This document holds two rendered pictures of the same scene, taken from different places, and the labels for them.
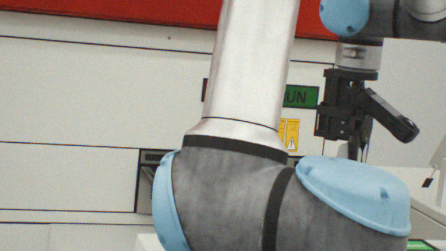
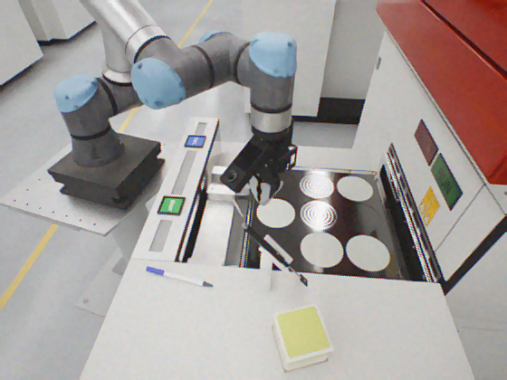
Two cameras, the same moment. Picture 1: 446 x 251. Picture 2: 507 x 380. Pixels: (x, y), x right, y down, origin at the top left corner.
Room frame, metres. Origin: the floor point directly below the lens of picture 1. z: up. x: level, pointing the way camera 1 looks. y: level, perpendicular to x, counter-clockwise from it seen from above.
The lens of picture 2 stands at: (1.63, -0.67, 1.51)
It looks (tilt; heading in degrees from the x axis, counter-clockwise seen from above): 45 degrees down; 112
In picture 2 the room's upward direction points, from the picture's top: straight up
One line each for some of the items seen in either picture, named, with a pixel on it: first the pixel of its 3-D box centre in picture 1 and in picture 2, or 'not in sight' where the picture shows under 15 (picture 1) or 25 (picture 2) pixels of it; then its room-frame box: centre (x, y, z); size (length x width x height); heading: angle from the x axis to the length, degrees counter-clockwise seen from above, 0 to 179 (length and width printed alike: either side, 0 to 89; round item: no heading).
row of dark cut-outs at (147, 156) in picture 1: (246, 161); (409, 200); (1.79, -0.04, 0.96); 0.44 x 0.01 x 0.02; 107
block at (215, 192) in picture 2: not in sight; (221, 192); (1.32, -0.14, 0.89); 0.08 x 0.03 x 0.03; 17
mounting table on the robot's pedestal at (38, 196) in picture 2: not in sight; (109, 185); (0.86, -0.14, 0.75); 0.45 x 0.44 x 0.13; 4
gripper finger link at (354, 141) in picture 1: (355, 145); not in sight; (1.45, -0.21, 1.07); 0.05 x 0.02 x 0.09; 159
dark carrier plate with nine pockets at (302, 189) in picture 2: not in sight; (318, 214); (1.59, -0.12, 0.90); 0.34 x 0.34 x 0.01; 17
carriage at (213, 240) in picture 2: not in sight; (217, 221); (1.34, -0.21, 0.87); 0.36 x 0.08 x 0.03; 107
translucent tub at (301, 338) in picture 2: not in sight; (300, 338); (1.63, -0.48, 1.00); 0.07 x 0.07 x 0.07; 36
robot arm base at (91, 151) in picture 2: not in sight; (94, 138); (0.89, -0.14, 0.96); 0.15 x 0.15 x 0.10
